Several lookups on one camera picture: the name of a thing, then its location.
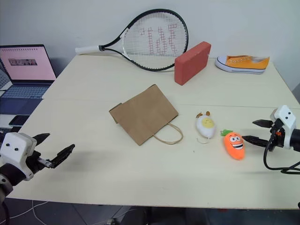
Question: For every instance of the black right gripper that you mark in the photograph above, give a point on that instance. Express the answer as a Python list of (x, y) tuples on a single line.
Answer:
[(277, 134)]

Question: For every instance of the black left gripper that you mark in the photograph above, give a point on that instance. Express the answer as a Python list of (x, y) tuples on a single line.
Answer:
[(34, 162)]

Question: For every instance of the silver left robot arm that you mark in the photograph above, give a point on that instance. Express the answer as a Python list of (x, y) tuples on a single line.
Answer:
[(8, 174)]

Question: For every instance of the brown paper bag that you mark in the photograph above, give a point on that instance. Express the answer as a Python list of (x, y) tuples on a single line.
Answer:
[(143, 114)]

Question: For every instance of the orange carrot plush toy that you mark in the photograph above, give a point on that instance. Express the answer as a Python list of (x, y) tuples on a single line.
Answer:
[(234, 147)]

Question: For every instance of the black smartphone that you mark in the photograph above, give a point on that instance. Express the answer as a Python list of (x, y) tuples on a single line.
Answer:
[(18, 120)]

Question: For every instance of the white egg plush toy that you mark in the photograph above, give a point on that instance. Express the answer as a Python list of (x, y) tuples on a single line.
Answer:
[(205, 127)]

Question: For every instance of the orange canvas sneaker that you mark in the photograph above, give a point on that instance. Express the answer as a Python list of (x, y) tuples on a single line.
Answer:
[(243, 65)]

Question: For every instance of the white perforated panel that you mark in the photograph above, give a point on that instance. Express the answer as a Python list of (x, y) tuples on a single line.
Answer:
[(4, 80)]

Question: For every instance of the open laptop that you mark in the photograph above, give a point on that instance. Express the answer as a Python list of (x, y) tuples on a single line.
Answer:
[(25, 68)]

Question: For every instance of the red brick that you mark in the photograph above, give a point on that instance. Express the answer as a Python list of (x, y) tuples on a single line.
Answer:
[(189, 68)]

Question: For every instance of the black white tennis racket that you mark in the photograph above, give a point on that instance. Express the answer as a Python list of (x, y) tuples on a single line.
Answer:
[(87, 49)]

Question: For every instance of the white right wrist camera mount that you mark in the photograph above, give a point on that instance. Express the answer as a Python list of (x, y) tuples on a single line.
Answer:
[(287, 119)]

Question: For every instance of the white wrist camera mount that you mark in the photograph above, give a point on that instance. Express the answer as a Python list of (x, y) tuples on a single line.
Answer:
[(14, 148), (287, 119)]

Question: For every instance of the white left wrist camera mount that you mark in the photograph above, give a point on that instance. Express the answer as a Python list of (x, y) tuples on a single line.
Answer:
[(14, 148)]

